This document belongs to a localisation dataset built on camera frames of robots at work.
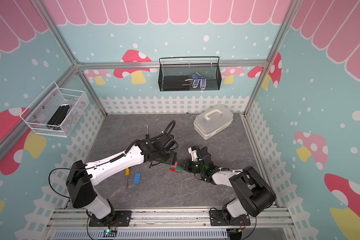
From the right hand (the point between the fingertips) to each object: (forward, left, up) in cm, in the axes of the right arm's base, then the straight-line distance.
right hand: (178, 164), depth 85 cm
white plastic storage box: (+30, -23, +4) cm, 38 cm away
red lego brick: (-1, +3, -4) cm, 5 cm away
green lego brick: (-2, 0, -2) cm, 2 cm away
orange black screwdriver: (+25, +23, -5) cm, 35 cm away
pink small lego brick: (0, +1, 0) cm, 1 cm away
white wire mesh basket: (+15, +59, +29) cm, 68 cm away
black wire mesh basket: (+49, -8, +29) cm, 57 cm away
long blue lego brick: (-5, +24, -6) cm, 25 cm away
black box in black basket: (+41, +1, +27) cm, 49 cm away
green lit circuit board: (-31, +34, -9) cm, 47 cm away
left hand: (0, +4, +6) cm, 7 cm away
